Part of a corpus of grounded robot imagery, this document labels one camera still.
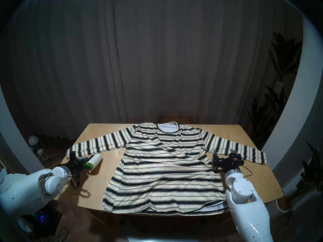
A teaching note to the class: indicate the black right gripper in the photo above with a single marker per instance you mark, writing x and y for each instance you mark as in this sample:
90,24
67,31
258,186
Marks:
228,165

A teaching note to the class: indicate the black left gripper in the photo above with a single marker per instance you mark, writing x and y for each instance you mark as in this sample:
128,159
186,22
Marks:
75,167

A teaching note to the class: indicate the black cream striped long-sleeve top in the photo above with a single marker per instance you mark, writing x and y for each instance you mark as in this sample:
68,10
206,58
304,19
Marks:
164,168

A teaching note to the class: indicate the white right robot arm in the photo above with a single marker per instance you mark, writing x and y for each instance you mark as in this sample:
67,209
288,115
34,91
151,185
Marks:
247,208

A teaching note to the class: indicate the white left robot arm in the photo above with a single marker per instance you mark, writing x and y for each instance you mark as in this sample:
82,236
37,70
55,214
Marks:
25,191

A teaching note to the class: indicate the white mushroom lamp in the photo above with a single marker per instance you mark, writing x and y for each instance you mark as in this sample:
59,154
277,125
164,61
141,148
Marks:
33,140

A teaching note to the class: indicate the white curved pillar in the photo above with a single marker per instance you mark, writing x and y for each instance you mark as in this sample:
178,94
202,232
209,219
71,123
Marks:
17,143
297,105

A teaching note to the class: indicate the black computer with glowing fans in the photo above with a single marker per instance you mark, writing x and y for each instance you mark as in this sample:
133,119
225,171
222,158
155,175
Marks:
45,218

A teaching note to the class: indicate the white plant pot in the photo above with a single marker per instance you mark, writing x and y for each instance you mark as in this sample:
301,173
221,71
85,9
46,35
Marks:
282,205

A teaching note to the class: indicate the white paper plant tag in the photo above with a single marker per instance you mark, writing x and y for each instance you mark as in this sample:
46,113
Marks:
278,86

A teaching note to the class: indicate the small dark potted plant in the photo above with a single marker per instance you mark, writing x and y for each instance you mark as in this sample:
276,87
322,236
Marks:
313,168

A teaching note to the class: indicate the tall dark leafy plant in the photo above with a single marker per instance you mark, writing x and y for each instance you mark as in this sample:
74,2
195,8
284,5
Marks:
285,60

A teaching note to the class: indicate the grey pleated curtain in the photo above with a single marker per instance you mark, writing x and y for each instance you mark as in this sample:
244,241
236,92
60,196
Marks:
126,55

